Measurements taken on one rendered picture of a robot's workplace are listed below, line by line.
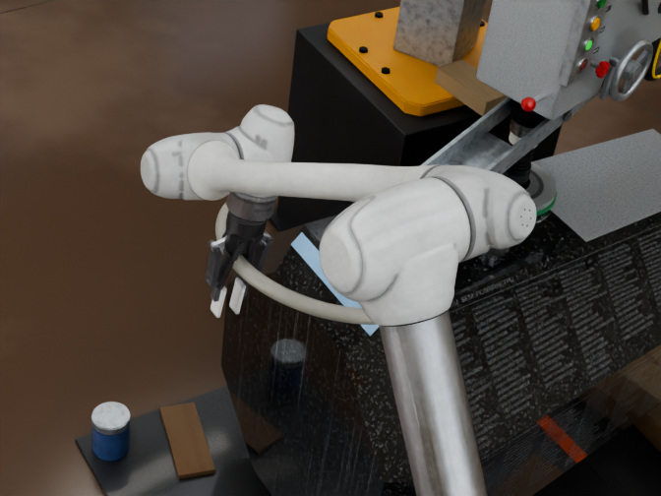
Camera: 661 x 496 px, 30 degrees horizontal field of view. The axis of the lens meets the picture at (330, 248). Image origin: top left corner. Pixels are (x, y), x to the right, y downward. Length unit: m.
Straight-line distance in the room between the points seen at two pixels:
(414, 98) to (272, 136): 1.33
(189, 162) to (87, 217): 2.11
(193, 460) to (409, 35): 1.35
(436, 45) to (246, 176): 1.65
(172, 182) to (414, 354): 0.59
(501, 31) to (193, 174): 0.93
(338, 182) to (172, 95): 2.84
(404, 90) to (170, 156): 1.50
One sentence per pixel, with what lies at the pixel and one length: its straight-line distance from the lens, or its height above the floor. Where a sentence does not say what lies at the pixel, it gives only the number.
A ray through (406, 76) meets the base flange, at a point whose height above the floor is 0.78.
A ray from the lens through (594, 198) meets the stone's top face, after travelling 3.08.
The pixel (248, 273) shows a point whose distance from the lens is 2.32.
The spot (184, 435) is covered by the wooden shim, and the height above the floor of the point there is 0.03.
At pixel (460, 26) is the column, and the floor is 0.93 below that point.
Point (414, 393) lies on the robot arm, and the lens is 1.72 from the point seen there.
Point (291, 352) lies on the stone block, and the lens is 2.86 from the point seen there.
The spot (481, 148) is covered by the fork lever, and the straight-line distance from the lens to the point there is 2.84.
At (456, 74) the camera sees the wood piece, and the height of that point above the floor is 0.83.
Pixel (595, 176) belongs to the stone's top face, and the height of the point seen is 0.87.
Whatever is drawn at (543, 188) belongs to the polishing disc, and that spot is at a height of 0.90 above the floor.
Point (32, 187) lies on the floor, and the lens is 4.31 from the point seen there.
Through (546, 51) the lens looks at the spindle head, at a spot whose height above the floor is 1.32.
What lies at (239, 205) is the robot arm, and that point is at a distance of 2.25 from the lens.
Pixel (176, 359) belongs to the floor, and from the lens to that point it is 3.69.
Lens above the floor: 2.64
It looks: 40 degrees down
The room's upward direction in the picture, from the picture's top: 8 degrees clockwise
